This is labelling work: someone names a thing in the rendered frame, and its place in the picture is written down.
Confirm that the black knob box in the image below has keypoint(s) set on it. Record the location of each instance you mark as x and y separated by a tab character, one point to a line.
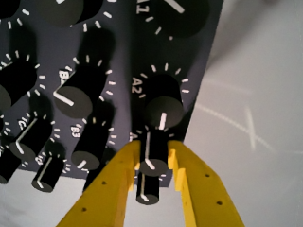
108	56

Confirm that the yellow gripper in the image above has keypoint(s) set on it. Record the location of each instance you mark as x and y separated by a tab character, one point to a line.
206	202

